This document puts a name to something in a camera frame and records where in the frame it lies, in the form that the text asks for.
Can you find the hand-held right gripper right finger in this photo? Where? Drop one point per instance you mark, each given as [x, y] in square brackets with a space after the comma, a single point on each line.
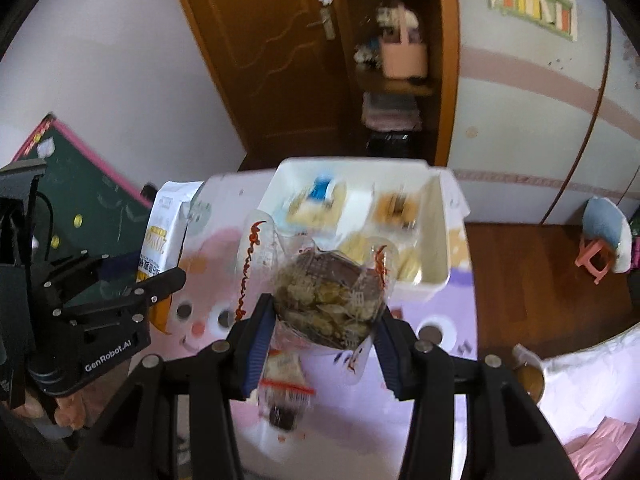
[387, 355]

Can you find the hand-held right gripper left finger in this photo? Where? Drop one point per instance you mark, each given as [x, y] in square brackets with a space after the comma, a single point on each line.
[260, 350]

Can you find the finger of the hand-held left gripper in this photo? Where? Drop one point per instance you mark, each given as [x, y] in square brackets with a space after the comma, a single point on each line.
[80, 270]
[130, 292]

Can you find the white yellow snack packet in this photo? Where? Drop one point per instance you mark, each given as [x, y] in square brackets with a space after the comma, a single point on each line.
[165, 230]

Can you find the clear nut bar packet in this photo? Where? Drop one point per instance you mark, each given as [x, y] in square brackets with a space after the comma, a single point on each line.
[325, 290]

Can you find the clear yellow puff packet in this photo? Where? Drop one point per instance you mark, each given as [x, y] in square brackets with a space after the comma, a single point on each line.
[410, 265]

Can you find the clear rice crispy packet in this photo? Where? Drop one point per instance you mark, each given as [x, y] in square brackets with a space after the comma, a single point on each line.
[357, 250]

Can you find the yellow cake bread packet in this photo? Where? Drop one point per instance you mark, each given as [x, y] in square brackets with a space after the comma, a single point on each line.
[307, 215]

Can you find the orange cracker packet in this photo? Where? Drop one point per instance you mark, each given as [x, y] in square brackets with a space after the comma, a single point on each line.
[397, 207]

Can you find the white plastic bin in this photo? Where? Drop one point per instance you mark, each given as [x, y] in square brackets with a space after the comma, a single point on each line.
[445, 210]

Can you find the small blue snack packet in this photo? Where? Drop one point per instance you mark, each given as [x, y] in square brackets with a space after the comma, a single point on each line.
[324, 187]

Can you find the person's left hand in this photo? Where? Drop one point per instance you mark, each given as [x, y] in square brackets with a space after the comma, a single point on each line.
[65, 407]

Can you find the red label dark snack packet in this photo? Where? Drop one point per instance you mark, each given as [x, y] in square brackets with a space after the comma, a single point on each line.
[285, 400]

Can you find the pink cartoon tablecloth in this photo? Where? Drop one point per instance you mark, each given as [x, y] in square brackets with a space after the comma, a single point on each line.
[350, 435]

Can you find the pink plastic stool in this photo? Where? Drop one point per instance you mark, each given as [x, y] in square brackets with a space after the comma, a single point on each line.
[595, 260]

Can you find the pink blanket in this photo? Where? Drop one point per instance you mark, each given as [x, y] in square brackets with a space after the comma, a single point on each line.
[605, 445]

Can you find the stack of folded towels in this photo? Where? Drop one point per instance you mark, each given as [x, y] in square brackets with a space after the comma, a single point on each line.
[390, 112]

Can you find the blue plush cushion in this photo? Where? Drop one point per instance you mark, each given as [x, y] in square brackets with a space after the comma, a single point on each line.
[605, 225]

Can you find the floral white wardrobe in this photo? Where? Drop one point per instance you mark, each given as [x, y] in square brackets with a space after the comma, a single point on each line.
[525, 135]

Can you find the brown wooden door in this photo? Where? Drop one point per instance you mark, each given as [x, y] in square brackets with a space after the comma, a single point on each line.
[260, 35]

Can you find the pink basket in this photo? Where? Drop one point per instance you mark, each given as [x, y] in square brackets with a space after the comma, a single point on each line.
[402, 60]

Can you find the brown wooden shelf cabinet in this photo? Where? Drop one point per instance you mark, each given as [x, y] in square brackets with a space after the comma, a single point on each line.
[445, 60]

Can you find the green chalkboard pink frame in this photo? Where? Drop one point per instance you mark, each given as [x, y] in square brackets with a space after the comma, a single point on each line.
[85, 195]

